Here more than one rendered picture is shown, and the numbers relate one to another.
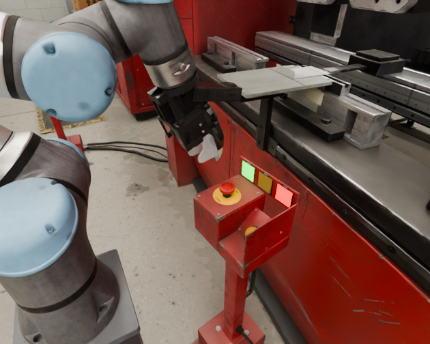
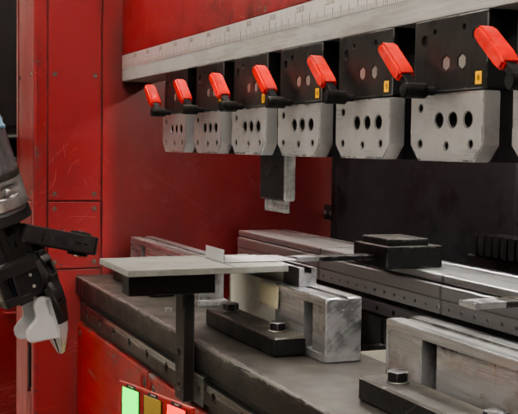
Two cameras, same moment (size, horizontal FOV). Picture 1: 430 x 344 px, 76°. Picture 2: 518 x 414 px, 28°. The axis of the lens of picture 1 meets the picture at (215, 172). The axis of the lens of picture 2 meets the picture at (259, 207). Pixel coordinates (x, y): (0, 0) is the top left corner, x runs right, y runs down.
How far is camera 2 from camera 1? 93 cm
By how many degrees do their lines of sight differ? 32
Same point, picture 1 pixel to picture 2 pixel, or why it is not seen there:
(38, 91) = not seen: outside the picture
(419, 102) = (451, 304)
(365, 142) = (327, 348)
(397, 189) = (338, 388)
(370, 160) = (328, 370)
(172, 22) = (0, 147)
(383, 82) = (410, 283)
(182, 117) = (5, 262)
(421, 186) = not seen: hidden behind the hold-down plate
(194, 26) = (105, 218)
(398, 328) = not seen: outside the picture
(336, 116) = (295, 319)
